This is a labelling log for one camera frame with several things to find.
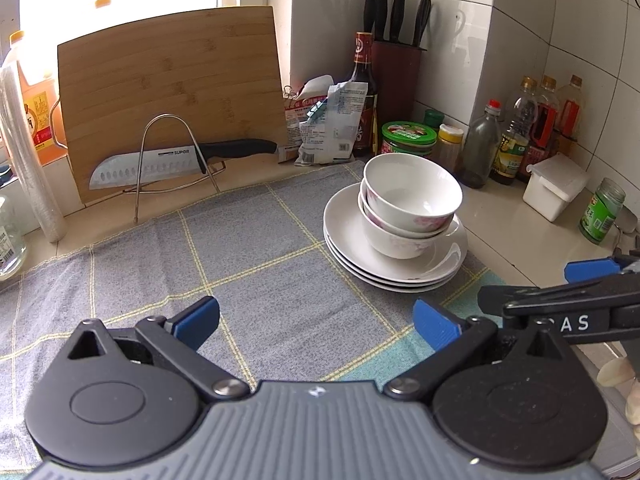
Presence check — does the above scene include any white salt bag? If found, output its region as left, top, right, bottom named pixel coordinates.
left=294, top=82, right=368, bottom=167

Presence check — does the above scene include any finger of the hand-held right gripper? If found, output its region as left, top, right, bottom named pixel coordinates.
left=565, top=254, right=640, bottom=282
left=477, top=275, right=640, bottom=317

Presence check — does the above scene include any red and white bag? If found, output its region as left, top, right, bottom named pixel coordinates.
left=277, top=75, right=335, bottom=163

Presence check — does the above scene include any tall plastic wrap roll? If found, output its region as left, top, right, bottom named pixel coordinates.
left=0, top=65, right=66, bottom=243

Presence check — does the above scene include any metal wire rack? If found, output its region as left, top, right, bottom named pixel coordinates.
left=122, top=114, right=226, bottom=223

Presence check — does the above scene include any white floral plate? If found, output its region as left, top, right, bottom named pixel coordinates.
left=325, top=235, right=466, bottom=294
left=323, top=225, right=468, bottom=287

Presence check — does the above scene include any black handled kitchen knife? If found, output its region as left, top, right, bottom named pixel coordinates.
left=90, top=139, right=278, bottom=191

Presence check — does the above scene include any small green jar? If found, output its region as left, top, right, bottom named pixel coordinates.
left=579, top=177, right=627, bottom=245

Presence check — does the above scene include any white bowl with faint flowers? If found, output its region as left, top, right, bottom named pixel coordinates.
left=360, top=210, right=453, bottom=260

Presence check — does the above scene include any white bowl with pink flowers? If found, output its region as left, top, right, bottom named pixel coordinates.
left=363, top=154, right=463, bottom=233

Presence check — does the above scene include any grey and teal checked towel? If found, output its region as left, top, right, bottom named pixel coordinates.
left=0, top=160, right=506, bottom=473

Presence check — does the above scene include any orange sauce bottle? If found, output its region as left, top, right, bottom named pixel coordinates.
left=555, top=75, right=587, bottom=156

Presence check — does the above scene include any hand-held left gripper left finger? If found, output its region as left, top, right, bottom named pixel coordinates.
left=67, top=296, right=250, bottom=404

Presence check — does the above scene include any orange cooking oil jug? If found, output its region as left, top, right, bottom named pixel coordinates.
left=0, top=30, right=62, bottom=167

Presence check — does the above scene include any oil bottle yellow green label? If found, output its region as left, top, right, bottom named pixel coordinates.
left=490, top=76, right=538, bottom=186

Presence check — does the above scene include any spice jar with yellow lid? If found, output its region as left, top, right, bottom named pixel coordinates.
left=437, top=124, right=465, bottom=173

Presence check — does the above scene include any dark soy sauce bottle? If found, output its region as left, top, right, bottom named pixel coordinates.
left=350, top=31, right=379, bottom=157

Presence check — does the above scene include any glass jar with green lid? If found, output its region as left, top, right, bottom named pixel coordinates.
left=0, top=195, right=28, bottom=281

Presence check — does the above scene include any bamboo cutting board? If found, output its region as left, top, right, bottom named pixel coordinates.
left=50, top=6, right=290, bottom=206

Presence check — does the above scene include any dark red knife block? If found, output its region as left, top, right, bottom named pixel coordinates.
left=371, top=40, right=427, bottom=126

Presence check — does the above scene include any white seasoning box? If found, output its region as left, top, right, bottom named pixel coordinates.
left=522, top=152, right=591, bottom=222

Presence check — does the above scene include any person's right hand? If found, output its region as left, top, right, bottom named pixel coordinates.
left=597, top=357, right=640, bottom=442

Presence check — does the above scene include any white plate with stained centre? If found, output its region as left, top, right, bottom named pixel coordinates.
left=323, top=182, right=468, bottom=276

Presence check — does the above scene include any dark sauce bottle red label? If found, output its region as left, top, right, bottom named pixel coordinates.
left=517, top=75, right=560, bottom=183

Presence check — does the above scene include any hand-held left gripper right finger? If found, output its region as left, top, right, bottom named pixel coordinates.
left=384, top=297, right=563, bottom=404

